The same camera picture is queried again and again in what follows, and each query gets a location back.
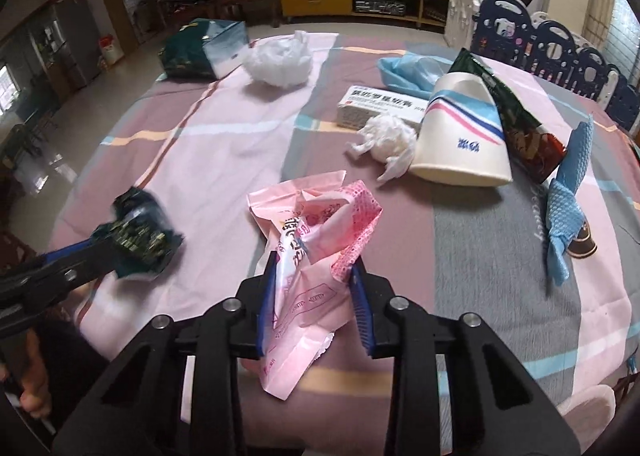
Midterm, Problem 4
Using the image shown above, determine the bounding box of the blue white baby fence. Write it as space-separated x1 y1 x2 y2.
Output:
447 0 640 137

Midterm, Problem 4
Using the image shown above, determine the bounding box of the white striped paper cup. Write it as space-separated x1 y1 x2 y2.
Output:
410 72 515 187

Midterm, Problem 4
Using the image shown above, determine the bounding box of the dark green tissue box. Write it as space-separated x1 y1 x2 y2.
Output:
159 18 249 82

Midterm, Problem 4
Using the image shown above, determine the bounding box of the black audio receiver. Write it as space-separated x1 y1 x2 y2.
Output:
354 0 407 16

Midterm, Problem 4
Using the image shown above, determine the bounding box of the white medicine box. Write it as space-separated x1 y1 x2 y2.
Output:
335 85 431 129

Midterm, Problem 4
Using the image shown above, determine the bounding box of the green brown snack wrapper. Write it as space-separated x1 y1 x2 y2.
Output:
447 48 568 184

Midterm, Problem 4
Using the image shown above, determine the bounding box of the white red sack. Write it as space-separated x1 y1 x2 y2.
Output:
97 33 125 67

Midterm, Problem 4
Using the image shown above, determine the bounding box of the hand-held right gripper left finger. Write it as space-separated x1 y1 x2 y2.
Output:
52 251 281 456

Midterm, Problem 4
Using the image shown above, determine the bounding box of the crumpled white tissue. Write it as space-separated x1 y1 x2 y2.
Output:
344 114 418 182

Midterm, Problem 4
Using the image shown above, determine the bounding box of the dark green packet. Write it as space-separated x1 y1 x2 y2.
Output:
109 187 185 279

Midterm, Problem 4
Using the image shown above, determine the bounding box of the blue face mask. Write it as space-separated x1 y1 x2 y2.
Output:
377 55 453 99

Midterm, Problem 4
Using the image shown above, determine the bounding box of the pink snack packet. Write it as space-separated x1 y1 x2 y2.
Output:
247 171 383 402

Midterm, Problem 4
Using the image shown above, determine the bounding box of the blue waffle cloth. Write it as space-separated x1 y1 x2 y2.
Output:
545 115 596 287

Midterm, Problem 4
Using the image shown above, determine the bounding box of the person's left hand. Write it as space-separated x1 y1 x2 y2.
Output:
0 331 53 419

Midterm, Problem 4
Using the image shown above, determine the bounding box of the white crumpled plastic bag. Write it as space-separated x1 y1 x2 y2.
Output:
242 31 313 87

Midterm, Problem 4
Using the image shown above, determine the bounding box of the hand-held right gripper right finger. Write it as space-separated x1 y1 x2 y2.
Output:
347 261 583 456

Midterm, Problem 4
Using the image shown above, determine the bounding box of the grey refrigerator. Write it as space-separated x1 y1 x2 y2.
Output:
27 1 101 92

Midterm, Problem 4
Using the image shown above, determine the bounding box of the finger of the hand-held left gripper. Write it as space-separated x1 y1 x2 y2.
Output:
35 231 118 269
0 238 126 312

